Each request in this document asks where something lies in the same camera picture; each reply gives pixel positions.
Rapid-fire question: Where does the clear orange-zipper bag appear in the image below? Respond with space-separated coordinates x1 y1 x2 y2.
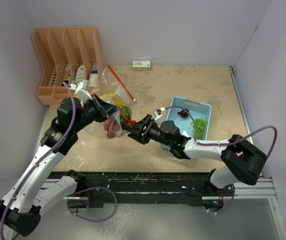
89 65 136 105

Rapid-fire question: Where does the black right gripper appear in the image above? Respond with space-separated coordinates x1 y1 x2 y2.
125 114 173 147

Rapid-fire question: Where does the green grape bunch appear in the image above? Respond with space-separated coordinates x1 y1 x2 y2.
190 118 206 140

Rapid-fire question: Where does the peach desk organizer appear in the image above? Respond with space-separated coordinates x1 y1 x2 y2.
32 26 105 106

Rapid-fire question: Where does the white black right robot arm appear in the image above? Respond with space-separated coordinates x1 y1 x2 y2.
126 115 267 196

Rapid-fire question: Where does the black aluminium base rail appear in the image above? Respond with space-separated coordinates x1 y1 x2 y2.
40 171 277 208

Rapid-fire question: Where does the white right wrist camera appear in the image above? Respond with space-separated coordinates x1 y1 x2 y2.
154 107 166 125

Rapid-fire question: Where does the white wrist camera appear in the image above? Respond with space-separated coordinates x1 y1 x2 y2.
69 79 92 103
154 107 166 125

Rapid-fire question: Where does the green white small box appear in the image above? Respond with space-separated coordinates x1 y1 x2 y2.
132 60 151 71

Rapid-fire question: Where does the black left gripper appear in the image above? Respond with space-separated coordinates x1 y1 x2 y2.
72 93 119 133

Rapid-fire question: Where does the yellow banana bunch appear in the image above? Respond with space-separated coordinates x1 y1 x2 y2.
100 93 117 105

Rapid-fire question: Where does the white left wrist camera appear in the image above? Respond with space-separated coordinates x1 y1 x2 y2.
69 79 92 103

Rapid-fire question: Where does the white blue boxed item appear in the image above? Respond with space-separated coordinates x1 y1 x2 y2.
89 62 98 87

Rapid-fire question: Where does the light blue plastic basket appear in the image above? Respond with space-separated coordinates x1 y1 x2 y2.
166 96 212 140

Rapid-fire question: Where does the white striped card pack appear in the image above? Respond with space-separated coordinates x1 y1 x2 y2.
75 65 85 83

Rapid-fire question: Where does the black grey scraper tool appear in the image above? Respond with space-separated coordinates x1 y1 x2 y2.
61 64 71 86

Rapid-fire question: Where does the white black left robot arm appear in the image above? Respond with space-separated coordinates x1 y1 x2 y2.
0 94 119 239

